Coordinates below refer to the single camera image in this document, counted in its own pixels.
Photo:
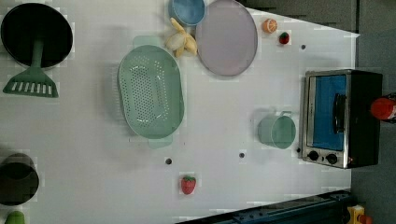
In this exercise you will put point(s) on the red plush ketchup bottle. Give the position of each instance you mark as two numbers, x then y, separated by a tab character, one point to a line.
383	108

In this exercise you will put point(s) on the black toaster oven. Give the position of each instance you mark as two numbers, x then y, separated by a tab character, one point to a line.
338	127

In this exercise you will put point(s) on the green perforated colander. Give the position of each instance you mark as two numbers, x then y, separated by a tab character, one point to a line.
150	91

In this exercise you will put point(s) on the large toy strawberry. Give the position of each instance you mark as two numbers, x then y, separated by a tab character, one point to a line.
188	184

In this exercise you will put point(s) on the lavender plate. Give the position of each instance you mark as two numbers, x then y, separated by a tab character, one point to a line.
227	38

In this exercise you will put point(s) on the green mug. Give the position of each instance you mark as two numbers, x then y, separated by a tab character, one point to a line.
277	131

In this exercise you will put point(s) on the blue bowl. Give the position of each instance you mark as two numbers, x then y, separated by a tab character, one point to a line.
187	12

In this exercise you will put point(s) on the toy orange half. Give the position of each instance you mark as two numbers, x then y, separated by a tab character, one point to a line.
269	26

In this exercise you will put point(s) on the small toy strawberry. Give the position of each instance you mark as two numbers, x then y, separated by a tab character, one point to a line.
284	38

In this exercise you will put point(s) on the green slotted spatula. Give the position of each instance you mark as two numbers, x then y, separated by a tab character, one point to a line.
33	81

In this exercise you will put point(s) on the yellow red toy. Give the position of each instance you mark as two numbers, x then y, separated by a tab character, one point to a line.
358	216

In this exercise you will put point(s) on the black pot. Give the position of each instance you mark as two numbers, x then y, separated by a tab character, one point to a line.
19	180

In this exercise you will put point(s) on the black frying pan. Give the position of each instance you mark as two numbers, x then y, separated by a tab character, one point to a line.
26	23

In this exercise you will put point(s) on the green toy fruit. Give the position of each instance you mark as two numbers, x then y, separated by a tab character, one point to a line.
15	217

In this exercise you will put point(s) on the blue metal frame rail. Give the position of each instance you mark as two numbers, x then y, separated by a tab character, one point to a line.
326	208

